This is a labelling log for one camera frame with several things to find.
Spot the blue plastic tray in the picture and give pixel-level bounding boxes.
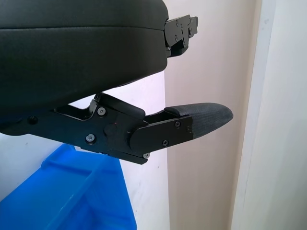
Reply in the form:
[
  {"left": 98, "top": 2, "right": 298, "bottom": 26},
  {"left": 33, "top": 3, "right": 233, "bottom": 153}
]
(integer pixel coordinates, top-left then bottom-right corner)
[{"left": 0, "top": 143, "right": 138, "bottom": 230}]

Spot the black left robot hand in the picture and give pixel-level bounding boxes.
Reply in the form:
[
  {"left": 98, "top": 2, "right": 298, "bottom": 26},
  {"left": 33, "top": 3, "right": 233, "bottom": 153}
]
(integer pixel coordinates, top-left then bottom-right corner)
[{"left": 0, "top": 0, "right": 235, "bottom": 166}]

